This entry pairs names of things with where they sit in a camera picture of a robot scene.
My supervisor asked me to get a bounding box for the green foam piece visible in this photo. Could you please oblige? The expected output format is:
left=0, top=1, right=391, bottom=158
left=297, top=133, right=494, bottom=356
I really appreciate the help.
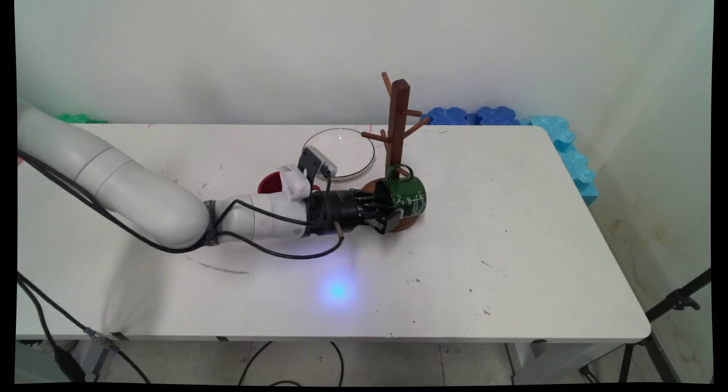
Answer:
left=55, top=114, right=108, bottom=125

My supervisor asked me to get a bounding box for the light blue foam piece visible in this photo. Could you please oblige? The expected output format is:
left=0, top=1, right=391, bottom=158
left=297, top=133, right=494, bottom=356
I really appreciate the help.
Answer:
left=560, top=146, right=599, bottom=207
left=520, top=115, right=577, bottom=152

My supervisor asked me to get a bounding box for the dark blue foam piece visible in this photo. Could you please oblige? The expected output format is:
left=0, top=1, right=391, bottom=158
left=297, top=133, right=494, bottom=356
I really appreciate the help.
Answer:
left=421, top=108, right=479, bottom=126
left=475, top=106, right=522, bottom=126

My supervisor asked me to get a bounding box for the brown wooden mug tree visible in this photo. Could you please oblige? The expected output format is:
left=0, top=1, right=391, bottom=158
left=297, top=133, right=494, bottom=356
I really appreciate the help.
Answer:
left=361, top=72, right=431, bottom=234

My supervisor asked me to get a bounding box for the white plate with black rim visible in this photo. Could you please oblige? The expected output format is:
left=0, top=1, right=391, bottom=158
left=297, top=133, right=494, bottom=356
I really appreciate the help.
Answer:
left=301, top=128, right=377, bottom=181

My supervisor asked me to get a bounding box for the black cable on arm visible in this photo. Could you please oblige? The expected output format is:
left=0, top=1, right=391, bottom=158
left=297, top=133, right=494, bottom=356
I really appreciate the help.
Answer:
left=17, top=150, right=345, bottom=261

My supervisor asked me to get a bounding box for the black tripod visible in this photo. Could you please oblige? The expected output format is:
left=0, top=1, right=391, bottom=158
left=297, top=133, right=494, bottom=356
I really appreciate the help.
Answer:
left=579, top=269, right=712, bottom=384

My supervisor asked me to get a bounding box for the black hanging cable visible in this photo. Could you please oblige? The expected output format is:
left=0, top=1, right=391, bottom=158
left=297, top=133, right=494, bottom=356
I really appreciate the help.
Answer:
left=17, top=271, right=152, bottom=384

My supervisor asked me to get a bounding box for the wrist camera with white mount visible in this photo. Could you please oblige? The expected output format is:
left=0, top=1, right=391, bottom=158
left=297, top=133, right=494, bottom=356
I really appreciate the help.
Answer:
left=277, top=146, right=338, bottom=202

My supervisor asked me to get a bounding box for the black cable on floor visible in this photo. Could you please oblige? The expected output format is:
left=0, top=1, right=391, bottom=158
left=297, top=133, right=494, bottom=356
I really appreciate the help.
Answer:
left=238, top=341, right=345, bottom=387

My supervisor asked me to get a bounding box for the white table leg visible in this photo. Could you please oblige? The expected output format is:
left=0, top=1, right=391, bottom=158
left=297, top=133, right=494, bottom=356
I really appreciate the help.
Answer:
left=71, top=341, right=114, bottom=382

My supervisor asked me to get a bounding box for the red ceramic mug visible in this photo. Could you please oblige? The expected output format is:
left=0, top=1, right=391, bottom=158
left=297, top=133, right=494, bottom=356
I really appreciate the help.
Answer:
left=258, top=172, right=321, bottom=195

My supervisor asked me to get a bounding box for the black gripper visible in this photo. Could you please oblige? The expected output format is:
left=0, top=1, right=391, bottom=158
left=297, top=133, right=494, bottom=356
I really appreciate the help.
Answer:
left=306, top=189, right=406, bottom=237

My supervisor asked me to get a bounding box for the green enamel mug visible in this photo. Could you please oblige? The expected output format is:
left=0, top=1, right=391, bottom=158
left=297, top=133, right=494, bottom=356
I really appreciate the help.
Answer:
left=374, top=164, right=428, bottom=220

